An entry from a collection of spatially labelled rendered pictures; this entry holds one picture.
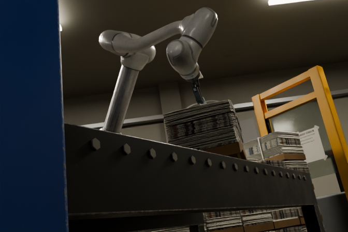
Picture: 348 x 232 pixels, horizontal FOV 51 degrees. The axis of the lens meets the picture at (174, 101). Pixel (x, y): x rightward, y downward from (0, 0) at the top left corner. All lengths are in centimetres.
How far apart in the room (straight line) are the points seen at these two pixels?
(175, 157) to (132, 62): 135
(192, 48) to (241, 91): 441
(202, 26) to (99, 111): 437
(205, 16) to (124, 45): 46
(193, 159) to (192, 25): 87
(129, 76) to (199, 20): 65
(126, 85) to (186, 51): 66
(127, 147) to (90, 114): 519
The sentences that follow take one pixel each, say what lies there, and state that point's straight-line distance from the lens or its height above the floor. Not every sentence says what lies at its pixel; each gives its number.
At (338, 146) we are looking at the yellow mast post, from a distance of 325.
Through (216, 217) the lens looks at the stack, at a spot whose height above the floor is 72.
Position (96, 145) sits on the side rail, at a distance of 53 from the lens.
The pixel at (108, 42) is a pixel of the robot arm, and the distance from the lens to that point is 189.
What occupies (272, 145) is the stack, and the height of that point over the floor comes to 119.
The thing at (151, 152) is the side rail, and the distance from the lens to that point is 62.
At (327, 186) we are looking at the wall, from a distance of 581.
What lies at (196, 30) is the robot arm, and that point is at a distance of 150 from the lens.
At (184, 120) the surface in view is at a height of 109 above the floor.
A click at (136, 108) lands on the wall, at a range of 568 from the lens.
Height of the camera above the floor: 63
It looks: 20 degrees up
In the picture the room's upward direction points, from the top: 9 degrees counter-clockwise
